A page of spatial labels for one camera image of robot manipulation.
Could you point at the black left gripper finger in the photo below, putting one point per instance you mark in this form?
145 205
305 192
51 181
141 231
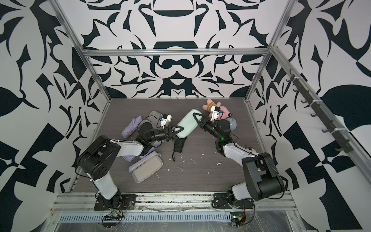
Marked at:
176 129
171 137

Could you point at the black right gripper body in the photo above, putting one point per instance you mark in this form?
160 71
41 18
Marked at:
212 128

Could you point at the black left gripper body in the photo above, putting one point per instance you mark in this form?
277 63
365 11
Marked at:
159 137

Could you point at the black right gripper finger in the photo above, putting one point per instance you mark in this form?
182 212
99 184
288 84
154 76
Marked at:
202 123
200 118

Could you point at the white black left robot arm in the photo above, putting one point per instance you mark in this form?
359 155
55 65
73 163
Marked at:
97 160

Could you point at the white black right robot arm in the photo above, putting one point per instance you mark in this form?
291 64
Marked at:
261 178

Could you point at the lavender folded umbrella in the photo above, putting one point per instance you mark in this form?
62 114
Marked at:
131 128

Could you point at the lavender open umbrella case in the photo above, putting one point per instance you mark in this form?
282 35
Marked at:
146 167

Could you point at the pink plush pig toy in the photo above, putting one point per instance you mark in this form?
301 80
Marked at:
210 103

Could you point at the blue round alarm clock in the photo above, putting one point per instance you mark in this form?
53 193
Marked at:
233 123

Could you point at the brown white plush dog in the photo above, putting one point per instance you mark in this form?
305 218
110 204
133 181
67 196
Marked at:
251 150

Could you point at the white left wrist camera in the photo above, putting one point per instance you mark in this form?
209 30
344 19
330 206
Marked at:
165 120

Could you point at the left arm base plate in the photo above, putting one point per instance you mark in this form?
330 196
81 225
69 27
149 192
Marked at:
123 202

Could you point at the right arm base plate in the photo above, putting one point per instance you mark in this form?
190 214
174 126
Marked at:
224 201

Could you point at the white perforated cable tray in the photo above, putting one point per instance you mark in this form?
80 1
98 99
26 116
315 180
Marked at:
150 217

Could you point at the aluminium cage frame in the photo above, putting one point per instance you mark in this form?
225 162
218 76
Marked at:
359 156

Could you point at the black wall hook rail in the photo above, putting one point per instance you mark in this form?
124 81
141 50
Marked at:
321 111

